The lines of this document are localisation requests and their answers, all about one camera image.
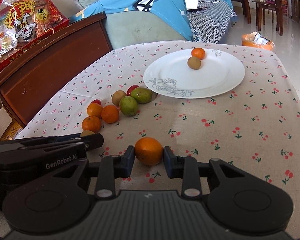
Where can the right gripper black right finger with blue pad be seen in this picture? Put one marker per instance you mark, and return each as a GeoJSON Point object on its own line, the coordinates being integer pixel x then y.
{"type": "Point", "coordinates": [185, 168]}

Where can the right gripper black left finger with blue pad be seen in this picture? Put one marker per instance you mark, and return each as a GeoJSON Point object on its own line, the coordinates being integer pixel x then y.
{"type": "Point", "coordinates": [111, 168]}

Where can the large orange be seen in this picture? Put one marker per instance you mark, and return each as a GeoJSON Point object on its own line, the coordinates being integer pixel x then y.
{"type": "Point", "coordinates": [148, 151]}
{"type": "Point", "coordinates": [198, 53]}

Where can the small orange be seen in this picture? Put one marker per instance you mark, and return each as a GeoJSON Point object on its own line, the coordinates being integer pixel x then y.
{"type": "Point", "coordinates": [95, 109]}
{"type": "Point", "coordinates": [110, 114]}
{"type": "Point", "coordinates": [91, 123]}

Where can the green round fruit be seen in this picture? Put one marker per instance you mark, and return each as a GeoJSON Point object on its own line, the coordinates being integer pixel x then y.
{"type": "Point", "coordinates": [128, 106]}

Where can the brown kiwi back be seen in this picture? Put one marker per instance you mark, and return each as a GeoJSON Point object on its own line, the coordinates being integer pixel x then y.
{"type": "Point", "coordinates": [117, 96]}

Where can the brown kiwi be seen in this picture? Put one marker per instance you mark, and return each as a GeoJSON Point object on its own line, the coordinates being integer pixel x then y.
{"type": "Point", "coordinates": [117, 96]}
{"type": "Point", "coordinates": [194, 63]}

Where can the green fruit from plate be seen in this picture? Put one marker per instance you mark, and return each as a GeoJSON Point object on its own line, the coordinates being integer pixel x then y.
{"type": "Point", "coordinates": [142, 95]}

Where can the white plate with flower drawing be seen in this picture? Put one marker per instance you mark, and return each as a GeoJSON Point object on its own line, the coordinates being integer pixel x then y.
{"type": "Point", "coordinates": [171, 76]}

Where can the brown kiwi front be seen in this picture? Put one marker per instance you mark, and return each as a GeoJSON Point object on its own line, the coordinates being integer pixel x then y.
{"type": "Point", "coordinates": [194, 63]}

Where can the shiny golden kiwi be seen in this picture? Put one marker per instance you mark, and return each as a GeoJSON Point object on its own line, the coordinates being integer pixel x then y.
{"type": "Point", "coordinates": [86, 133]}

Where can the cardboard box on floor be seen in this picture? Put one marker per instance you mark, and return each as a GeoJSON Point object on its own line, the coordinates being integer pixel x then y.
{"type": "Point", "coordinates": [9, 128]}

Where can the cherry print tablecloth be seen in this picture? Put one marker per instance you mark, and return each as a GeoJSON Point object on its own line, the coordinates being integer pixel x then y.
{"type": "Point", "coordinates": [255, 126]}

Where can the dark wooden side cabinet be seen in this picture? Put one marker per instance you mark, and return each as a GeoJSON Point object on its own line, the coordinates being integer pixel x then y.
{"type": "Point", "coordinates": [31, 80]}

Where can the green sofa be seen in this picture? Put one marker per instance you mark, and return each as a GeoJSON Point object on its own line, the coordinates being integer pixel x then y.
{"type": "Point", "coordinates": [136, 27]}

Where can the orange waste bin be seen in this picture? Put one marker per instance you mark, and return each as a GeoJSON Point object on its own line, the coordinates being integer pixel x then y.
{"type": "Point", "coordinates": [256, 40]}

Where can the houndstooth sofa cover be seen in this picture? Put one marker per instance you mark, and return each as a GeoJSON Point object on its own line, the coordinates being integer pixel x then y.
{"type": "Point", "coordinates": [210, 21]}

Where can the red snack gift bag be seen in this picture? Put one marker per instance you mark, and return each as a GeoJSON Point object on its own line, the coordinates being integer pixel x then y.
{"type": "Point", "coordinates": [24, 23]}

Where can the white paper on sofa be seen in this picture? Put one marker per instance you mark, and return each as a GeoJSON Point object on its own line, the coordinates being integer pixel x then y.
{"type": "Point", "coordinates": [191, 4]}

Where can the blue blanket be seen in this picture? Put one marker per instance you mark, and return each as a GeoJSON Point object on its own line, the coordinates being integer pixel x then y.
{"type": "Point", "coordinates": [172, 12]}

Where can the dark wooden chair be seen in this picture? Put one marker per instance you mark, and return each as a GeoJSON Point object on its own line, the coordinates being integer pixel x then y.
{"type": "Point", "coordinates": [273, 6]}

